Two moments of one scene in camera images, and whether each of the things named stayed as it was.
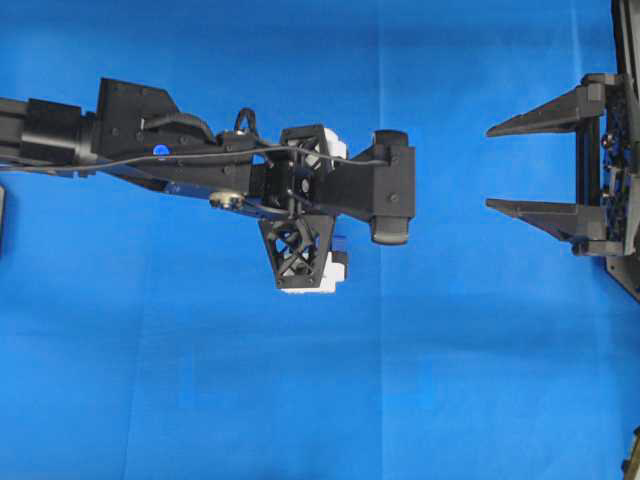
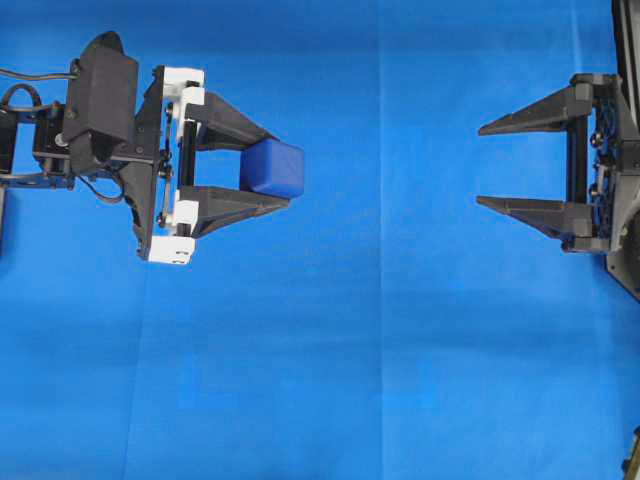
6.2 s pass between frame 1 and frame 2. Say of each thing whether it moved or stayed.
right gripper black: stayed
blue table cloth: stayed
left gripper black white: moved
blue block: moved
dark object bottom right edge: stayed
